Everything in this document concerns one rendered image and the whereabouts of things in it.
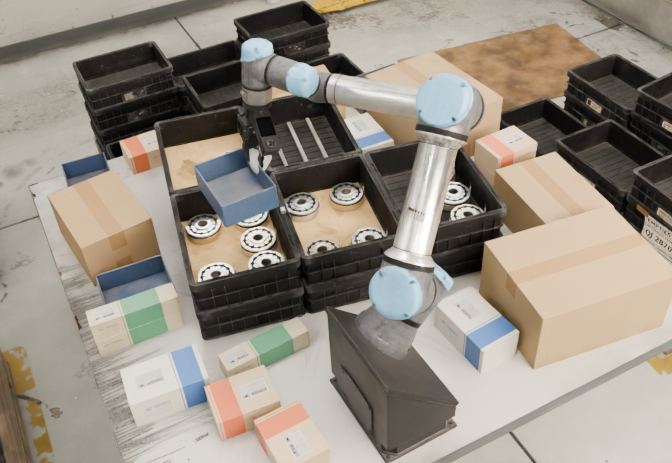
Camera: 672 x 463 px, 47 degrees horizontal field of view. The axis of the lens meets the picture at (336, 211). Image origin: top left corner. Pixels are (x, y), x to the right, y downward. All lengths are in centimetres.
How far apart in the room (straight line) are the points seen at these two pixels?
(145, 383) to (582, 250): 119
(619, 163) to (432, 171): 181
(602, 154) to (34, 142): 289
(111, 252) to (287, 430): 82
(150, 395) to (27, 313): 154
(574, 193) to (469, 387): 70
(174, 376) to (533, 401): 90
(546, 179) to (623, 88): 150
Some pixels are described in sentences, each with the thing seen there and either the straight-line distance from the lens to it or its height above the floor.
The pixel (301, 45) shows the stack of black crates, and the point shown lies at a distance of 386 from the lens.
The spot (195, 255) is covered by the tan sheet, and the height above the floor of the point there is 83.
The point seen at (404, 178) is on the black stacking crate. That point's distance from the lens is 245.
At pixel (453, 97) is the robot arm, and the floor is 148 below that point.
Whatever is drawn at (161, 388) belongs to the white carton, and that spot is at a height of 79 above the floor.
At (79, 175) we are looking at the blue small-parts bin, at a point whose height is 70.
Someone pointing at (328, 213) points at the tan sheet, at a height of 83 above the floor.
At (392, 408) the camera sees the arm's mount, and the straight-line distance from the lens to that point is 176.
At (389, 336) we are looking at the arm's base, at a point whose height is 96.
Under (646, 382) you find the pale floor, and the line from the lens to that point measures 309.
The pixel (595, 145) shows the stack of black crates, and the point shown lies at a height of 38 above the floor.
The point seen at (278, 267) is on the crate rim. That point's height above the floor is 93.
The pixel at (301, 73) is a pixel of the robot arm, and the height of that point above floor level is 144.
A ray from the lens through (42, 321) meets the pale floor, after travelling 341.
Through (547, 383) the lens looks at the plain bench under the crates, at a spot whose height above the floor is 70.
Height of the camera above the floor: 235
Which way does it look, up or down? 41 degrees down
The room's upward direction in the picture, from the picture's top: 3 degrees counter-clockwise
